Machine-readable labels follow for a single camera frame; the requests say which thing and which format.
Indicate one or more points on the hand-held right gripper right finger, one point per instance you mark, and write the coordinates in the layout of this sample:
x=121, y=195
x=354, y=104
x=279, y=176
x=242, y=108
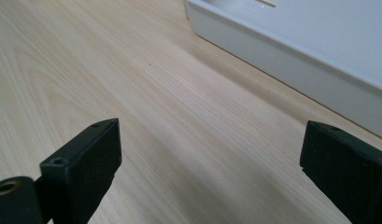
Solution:
x=347, y=165

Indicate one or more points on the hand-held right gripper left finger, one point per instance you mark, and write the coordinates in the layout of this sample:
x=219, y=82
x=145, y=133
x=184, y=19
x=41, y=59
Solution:
x=82, y=161

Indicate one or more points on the white plastic tray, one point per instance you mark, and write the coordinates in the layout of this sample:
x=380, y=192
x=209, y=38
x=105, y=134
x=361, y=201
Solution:
x=304, y=40

